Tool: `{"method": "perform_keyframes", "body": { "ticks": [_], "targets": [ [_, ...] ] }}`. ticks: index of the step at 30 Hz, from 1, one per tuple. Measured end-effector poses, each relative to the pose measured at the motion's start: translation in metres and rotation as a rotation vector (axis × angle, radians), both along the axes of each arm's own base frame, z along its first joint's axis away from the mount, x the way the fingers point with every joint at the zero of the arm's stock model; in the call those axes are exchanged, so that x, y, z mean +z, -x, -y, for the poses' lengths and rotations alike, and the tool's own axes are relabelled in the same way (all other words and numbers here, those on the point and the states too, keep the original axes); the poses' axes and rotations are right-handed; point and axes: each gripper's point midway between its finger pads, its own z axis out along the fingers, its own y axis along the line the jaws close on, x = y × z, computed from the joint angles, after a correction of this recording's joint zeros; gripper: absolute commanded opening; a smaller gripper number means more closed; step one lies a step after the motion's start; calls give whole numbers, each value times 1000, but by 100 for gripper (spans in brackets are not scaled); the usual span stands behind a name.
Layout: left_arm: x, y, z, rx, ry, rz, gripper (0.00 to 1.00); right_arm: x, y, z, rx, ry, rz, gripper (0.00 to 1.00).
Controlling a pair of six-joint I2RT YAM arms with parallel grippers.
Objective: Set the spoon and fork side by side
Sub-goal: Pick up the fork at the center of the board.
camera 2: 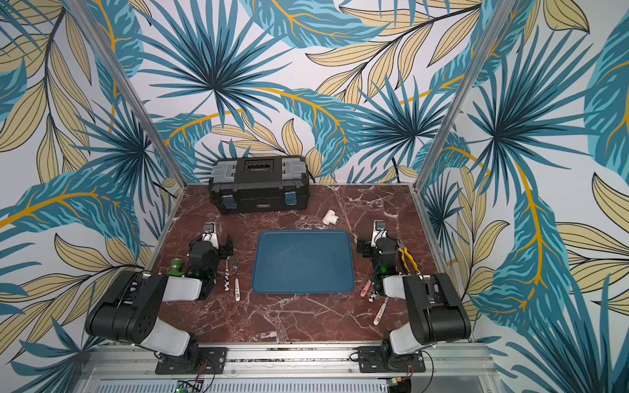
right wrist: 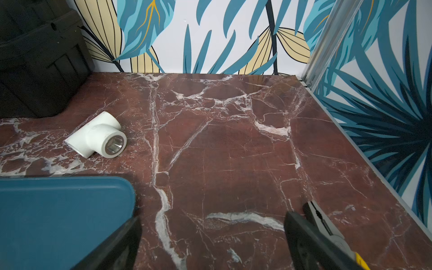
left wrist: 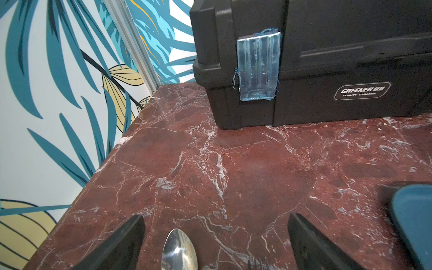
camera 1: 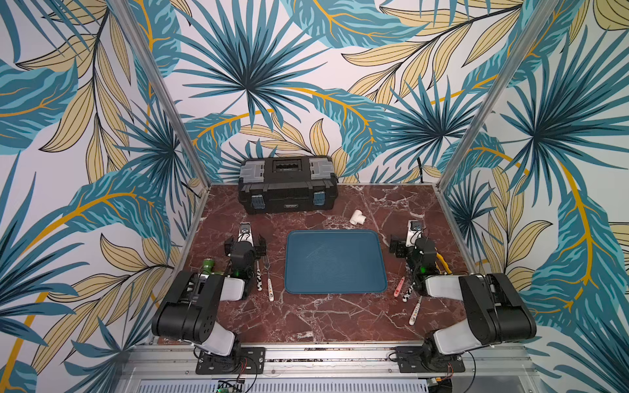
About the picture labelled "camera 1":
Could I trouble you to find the white cartoon handle fork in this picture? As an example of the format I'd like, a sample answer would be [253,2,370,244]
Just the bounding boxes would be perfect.
[264,255,275,302]

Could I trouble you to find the white cartoon handle spoon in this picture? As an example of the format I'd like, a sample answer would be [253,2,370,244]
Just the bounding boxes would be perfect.
[409,296,423,326]

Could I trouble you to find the cow pattern handle fork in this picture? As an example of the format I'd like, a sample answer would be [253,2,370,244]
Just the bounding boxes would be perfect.
[256,260,263,291]

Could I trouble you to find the cow pattern handle spoon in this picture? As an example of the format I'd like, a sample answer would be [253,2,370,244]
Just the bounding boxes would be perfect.
[402,286,414,303]

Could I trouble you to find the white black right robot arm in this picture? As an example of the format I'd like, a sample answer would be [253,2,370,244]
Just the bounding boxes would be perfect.
[389,237,537,360]

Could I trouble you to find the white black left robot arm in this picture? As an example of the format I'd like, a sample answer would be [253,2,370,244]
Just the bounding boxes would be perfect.
[151,235,266,357]

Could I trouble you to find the green toy object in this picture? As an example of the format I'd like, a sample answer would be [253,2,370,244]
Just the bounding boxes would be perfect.
[201,258,216,275]

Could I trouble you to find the black plastic toolbox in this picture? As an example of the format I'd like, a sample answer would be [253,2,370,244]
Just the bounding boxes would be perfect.
[238,156,338,215]

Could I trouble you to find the teal rectangular tray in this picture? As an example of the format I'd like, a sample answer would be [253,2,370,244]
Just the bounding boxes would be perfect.
[284,229,388,295]

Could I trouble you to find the white PVC pipe fitting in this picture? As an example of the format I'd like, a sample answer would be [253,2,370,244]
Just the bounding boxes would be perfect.
[350,210,366,225]

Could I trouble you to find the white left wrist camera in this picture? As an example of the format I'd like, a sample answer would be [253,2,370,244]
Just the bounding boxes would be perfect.
[238,223,252,244]

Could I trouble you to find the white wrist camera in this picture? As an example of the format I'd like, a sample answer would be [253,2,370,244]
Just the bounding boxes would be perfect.
[238,223,252,244]
[406,219,424,247]

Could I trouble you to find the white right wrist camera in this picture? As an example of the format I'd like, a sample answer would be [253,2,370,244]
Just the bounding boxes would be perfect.
[406,219,424,247]

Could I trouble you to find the yellow handled pliers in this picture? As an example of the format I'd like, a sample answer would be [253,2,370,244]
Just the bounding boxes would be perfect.
[435,252,452,275]

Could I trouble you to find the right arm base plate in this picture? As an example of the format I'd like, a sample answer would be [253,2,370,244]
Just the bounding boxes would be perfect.
[389,346,465,375]

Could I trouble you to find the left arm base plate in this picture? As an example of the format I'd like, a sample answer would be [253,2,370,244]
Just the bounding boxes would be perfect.
[195,347,266,376]

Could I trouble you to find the aluminium front rail frame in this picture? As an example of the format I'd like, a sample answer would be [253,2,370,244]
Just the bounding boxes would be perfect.
[114,342,545,392]

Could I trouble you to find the left aluminium corner post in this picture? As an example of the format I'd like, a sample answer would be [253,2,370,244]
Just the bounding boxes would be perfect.
[109,0,211,191]

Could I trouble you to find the aluminium corner post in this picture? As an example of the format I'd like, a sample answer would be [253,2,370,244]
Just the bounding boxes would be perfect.
[109,0,211,191]
[436,0,559,196]

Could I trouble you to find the right aluminium corner post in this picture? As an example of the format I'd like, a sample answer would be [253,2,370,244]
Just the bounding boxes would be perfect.
[436,0,559,196]

